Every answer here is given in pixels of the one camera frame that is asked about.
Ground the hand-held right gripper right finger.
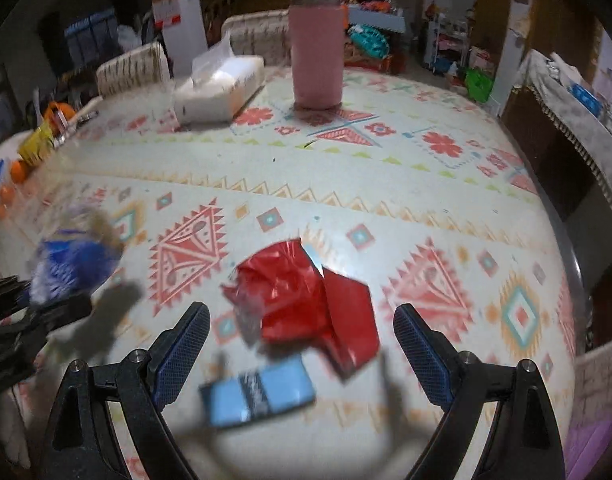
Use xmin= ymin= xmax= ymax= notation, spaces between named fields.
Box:
xmin=393 ymin=304 xmax=569 ymax=480

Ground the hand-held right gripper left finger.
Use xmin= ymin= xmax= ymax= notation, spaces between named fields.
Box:
xmin=38 ymin=301 xmax=211 ymax=480

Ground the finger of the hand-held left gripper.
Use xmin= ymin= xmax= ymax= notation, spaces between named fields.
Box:
xmin=0 ymin=292 xmax=93 ymax=396
xmin=0 ymin=276 xmax=34 ymax=312

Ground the blue white wrapper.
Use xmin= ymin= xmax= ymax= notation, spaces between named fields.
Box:
xmin=28 ymin=204 xmax=125 ymax=307

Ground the red paper packet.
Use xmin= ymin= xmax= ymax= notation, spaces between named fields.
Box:
xmin=313 ymin=267 xmax=382 ymax=380

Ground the red foil wrapper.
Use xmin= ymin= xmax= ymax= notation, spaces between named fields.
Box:
xmin=221 ymin=239 xmax=333 ymax=346

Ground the purple plastic basket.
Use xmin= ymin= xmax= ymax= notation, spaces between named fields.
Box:
xmin=563 ymin=417 xmax=612 ymax=480

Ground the light blue packet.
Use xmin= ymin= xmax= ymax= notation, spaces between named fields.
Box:
xmin=198 ymin=359 xmax=317 ymax=429

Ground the yellow snack packet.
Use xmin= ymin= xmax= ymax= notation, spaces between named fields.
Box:
xmin=18 ymin=127 xmax=57 ymax=166

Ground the chair with grey woven cover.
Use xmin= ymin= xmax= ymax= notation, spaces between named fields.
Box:
xmin=573 ymin=342 xmax=612 ymax=426

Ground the dark wooden cabinet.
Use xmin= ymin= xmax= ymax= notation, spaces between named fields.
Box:
xmin=500 ymin=84 xmax=611 ymax=222

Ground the cream woven chair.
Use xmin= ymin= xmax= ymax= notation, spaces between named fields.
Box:
xmin=221 ymin=10 xmax=293 ymax=67
xmin=96 ymin=42 xmax=171 ymax=99

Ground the white tissue pack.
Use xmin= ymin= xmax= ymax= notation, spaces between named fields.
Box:
xmin=173 ymin=35 xmax=265 ymax=125

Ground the green bag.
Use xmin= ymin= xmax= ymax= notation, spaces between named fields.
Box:
xmin=464 ymin=67 xmax=494 ymax=102

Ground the cloth covered side cabinet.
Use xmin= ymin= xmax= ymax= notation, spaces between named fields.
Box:
xmin=514 ymin=49 xmax=612 ymax=213

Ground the blue tissue pack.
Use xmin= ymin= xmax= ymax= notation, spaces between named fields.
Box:
xmin=570 ymin=82 xmax=604 ymax=114

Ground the white shelf rack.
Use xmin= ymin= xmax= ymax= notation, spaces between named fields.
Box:
xmin=426 ymin=9 xmax=479 ymax=74

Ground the tall pink bottle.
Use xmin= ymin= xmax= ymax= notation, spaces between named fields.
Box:
xmin=288 ymin=0 xmax=346 ymax=110

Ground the teal mesh food cover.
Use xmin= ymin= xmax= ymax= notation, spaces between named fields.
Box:
xmin=348 ymin=24 xmax=392 ymax=59

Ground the striped cloth covered table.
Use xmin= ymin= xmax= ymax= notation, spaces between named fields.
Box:
xmin=346 ymin=4 xmax=407 ymax=32

